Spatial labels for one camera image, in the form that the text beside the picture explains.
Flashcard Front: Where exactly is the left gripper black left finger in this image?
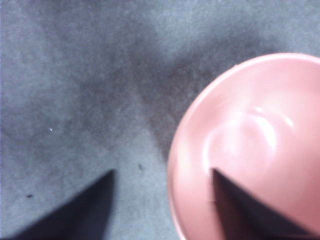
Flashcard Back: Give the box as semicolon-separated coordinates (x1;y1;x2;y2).
9;169;117;240

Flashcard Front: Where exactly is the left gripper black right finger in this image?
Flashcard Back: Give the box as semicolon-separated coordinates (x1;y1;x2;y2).
211;168;320;240

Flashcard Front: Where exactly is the red ribbed bowl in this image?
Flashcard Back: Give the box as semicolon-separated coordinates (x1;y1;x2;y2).
166;52;320;240

